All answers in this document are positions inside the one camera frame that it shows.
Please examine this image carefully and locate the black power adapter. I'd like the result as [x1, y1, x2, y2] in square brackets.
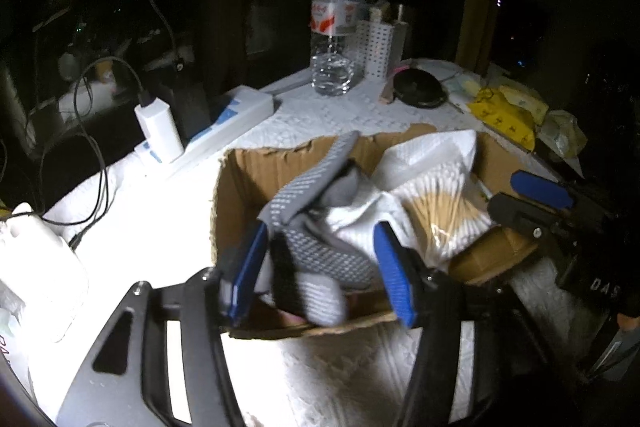
[170, 82, 211, 143]

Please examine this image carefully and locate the black cable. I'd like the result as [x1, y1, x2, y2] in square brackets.
[37, 57, 157, 249]

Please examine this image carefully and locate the white paper towel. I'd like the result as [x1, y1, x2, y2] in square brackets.
[325, 129, 496, 273]

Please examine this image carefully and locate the cardboard box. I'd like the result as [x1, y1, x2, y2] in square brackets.
[210, 123, 546, 341]

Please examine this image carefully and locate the white textured tablecloth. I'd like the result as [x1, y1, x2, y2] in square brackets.
[25, 57, 587, 427]

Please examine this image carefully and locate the clear plastic wrapped pack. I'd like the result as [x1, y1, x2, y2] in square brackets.
[537, 109, 589, 158]

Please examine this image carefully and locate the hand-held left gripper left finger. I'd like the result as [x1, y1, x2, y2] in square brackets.
[55, 221, 271, 427]

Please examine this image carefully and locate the yellow wet wipes pack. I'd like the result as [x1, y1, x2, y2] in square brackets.
[467, 87, 539, 148]

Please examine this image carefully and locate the white perforated basket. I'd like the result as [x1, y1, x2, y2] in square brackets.
[356, 19, 404, 80]

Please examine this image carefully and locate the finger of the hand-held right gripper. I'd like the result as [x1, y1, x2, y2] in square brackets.
[510, 170, 606, 214]
[487, 193, 571, 244]

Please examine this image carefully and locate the white charger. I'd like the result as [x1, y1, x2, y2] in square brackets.
[134, 103, 185, 164]

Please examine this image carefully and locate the metal thermos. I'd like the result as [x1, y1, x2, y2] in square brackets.
[394, 4, 409, 58]

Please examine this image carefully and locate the pale yellow tissue pack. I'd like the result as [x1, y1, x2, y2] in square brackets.
[500, 84, 549, 126]

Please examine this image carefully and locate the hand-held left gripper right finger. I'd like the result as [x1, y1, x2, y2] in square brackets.
[374, 221, 551, 427]

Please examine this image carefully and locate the cotton swabs pack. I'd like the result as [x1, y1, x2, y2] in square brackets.
[400, 167, 494, 254]

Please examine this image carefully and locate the grey knitted sock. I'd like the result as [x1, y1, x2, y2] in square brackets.
[257, 131, 384, 328]

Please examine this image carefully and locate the clear plastic water bottle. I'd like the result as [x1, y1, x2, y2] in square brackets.
[310, 0, 362, 97]

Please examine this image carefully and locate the white power strip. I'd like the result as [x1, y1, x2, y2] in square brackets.
[134, 85, 276, 168]

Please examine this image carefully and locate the black round lid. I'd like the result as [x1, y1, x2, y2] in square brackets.
[392, 68, 446, 109]

